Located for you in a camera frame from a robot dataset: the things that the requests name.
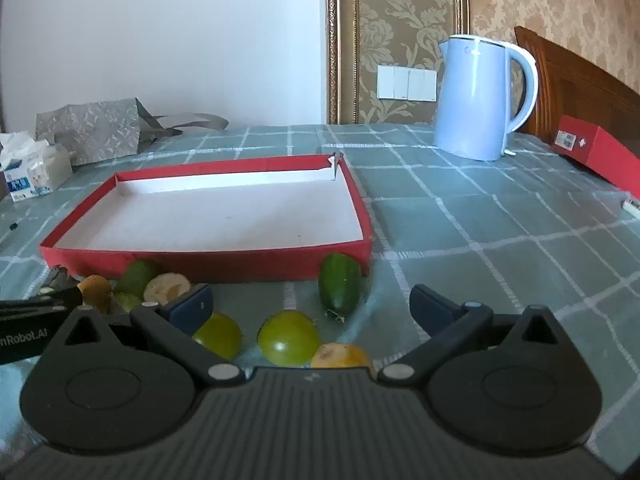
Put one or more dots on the brown wooden headboard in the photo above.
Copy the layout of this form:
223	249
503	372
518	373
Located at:
575	85

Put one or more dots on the cut yellow potato piece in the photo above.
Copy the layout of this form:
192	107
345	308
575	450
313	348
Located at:
165	287

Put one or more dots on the grey patterned paper bag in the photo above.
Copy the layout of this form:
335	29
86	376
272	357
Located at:
90	130

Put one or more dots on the cut cucumber piece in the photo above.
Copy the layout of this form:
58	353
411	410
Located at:
137	274
127	302

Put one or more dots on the gold ornate wall frame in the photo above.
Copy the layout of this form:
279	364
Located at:
340	35

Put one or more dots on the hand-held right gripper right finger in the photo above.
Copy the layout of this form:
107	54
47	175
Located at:
425	307

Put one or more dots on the brown kiwi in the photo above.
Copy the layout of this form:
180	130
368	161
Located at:
95	291

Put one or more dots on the red shallow cardboard box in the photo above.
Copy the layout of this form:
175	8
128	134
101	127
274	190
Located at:
200	220

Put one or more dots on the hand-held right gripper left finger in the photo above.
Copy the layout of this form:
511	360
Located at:
192	307

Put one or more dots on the green persimmon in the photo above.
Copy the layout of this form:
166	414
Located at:
289	337
222	335

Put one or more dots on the red box with white label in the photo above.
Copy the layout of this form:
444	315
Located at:
600	150

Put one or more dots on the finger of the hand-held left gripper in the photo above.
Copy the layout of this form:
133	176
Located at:
67	297

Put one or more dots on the green checked tablecloth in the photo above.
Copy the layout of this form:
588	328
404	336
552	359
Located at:
475	220

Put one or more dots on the white wall switch panel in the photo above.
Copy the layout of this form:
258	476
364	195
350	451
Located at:
407	82

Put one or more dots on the small white lighter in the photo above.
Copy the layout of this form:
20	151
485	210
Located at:
631	208

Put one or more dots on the dark eggplant piece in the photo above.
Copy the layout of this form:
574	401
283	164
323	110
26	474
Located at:
57	277

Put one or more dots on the yellow jackfruit piece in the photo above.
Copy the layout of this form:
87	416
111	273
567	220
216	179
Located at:
342	356

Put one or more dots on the light blue electric kettle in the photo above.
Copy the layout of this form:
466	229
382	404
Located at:
470	100

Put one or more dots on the tissue pack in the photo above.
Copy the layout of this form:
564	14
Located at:
35	170

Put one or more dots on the cucumber end piece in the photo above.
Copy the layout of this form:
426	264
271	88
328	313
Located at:
340	282

